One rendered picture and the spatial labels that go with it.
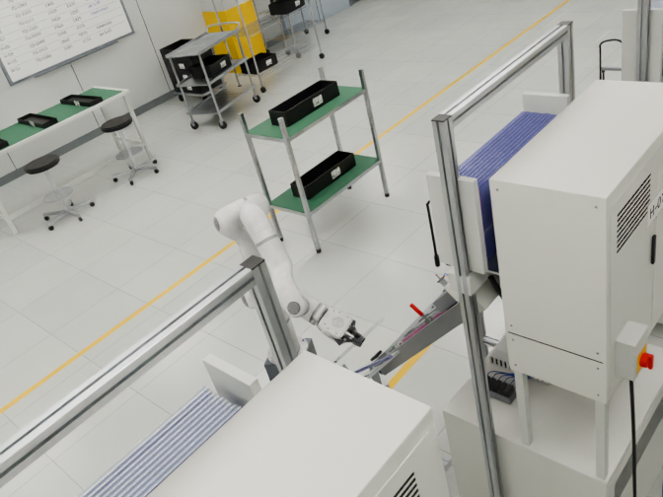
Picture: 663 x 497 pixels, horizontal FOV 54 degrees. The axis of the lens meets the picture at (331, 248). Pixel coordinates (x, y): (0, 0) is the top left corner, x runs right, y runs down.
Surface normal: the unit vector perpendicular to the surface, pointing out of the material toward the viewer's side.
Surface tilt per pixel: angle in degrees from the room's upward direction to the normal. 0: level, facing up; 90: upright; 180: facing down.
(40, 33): 90
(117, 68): 90
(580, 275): 90
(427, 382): 0
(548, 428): 0
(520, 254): 90
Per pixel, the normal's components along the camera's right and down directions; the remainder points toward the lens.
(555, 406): -0.22, -0.82
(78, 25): 0.73, 0.22
